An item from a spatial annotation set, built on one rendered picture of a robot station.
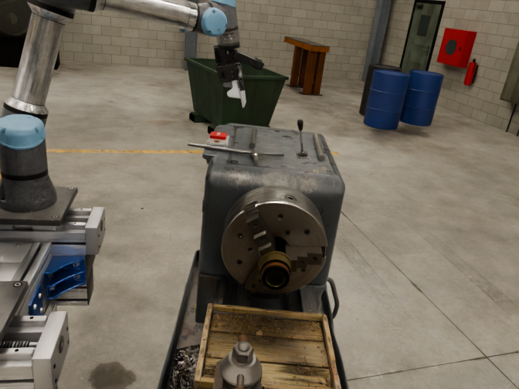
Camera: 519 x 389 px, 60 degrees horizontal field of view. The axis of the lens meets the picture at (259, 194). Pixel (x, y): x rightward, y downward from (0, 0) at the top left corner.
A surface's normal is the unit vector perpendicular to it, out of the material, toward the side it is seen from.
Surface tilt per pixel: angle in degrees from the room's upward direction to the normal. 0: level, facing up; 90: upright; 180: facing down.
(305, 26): 90
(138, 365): 0
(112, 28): 90
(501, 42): 90
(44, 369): 90
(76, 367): 0
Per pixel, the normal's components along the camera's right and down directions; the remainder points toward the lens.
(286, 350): 0.11, -0.91
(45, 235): 0.15, 0.41
